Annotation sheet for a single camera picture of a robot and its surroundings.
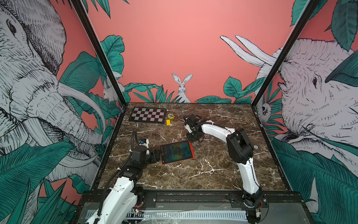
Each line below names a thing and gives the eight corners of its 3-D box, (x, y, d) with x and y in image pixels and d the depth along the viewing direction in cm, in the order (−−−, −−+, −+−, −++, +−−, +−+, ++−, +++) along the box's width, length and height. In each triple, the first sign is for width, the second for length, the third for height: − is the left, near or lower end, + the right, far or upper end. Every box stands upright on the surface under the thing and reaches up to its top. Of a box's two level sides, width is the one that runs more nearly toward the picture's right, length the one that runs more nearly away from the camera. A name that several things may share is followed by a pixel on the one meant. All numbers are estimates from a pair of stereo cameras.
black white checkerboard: (130, 123, 110) (129, 120, 107) (134, 110, 119) (133, 107, 116) (165, 123, 110) (164, 120, 107) (166, 110, 119) (166, 107, 117)
